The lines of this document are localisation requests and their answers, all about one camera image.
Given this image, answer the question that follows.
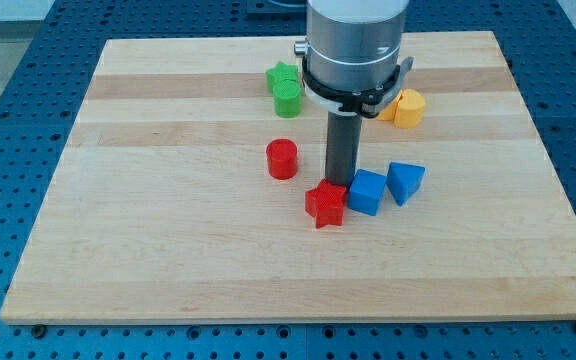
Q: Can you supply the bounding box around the yellow block behind arm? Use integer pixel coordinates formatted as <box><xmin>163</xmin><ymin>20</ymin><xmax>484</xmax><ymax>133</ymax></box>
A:
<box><xmin>376</xmin><ymin>92</ymin><xmax>402</xmax><ymax>122</ymax></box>

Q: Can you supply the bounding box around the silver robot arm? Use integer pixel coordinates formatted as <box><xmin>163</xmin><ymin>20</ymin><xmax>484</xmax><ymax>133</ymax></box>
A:
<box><xmin>305</xmin><ymin>0</ymin><xmax>409</xmax><ymax>92</ymax></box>

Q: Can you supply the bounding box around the red star block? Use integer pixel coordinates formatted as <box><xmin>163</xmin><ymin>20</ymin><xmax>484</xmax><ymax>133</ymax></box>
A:
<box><xmin>305</xmin><ymin>179</ymin><xmax>347</xmax><ymax>229</ymax></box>

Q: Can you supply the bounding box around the green star block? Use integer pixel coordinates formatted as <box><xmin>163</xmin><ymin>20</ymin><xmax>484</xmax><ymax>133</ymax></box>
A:
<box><xmin>265</xmin><ymin>61</ymin><xmax>299</xmax><ymax>93</ymax></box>

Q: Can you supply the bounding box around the red cylinder block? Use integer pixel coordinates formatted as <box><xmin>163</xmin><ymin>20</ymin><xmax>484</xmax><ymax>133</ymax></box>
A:
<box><xmin>266</xmin><ymin>138</ymin><xmax>298</xmax><ymax>180</ymax></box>

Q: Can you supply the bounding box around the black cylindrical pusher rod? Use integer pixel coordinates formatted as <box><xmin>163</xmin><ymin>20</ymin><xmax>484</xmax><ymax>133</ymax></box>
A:
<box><xmin>325</xmin><ymin>112</ymin><xmax>362</xmax><ymax>187</ymax></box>

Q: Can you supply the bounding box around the blue cube block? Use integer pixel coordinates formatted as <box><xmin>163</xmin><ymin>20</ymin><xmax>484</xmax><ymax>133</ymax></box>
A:
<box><xmin>347</xmin><ymin>169</ymin><xmax>386</xmax><ymax>216</ymax></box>

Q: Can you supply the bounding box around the green cylinder block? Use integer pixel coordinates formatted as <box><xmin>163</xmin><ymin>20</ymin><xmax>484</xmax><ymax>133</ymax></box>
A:
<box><xmin>272</xmin><ymin>80</ymin><xmax>302</xmax><ymax>118</ymax></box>

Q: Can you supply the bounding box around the wooden board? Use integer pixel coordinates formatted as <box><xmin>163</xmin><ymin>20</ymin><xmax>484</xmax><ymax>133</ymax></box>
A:
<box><xmin>0</xmin><ymin>31</ymin><xmax>576</xmax><ymax>325</ymax></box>

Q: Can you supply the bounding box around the blue triangle block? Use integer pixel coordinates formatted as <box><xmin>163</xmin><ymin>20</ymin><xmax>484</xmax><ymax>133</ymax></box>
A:
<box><xmin>386</xmin><ymin>162</ymin><xmax>425</xmax><ymax>206</ymax></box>

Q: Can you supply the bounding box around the yellow cylinder block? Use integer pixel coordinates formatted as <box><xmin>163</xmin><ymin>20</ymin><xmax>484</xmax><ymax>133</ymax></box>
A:
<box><xmin>394</xmin><ymin>89</ymin><xmax>427</xmax><ymax>129</ymax></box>

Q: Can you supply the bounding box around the black clamp ring with bracket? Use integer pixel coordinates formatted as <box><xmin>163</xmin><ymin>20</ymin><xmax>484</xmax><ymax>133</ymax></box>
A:
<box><xmin>300</xmin><ymin>55</ymin><xmax>415</xmax><ymax>120</ymax></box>

